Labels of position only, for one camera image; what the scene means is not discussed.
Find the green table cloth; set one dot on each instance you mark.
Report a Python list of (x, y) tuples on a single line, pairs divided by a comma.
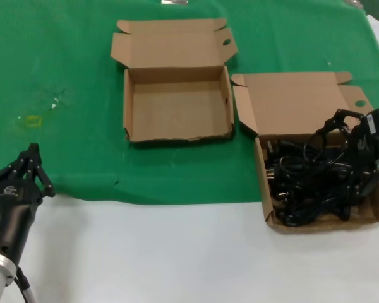
[(66, 63)]

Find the open cardboard box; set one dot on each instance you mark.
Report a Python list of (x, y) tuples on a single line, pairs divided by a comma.
[(177, 107), (297, 101)]

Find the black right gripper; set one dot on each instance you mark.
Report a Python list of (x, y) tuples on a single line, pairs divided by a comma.
[(363, 148)]

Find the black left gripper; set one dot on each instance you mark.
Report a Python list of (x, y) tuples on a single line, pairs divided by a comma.
[(14, 205)]

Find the grey metal object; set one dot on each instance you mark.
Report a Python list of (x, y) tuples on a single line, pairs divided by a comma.
[(355, 2), (174, 2)]

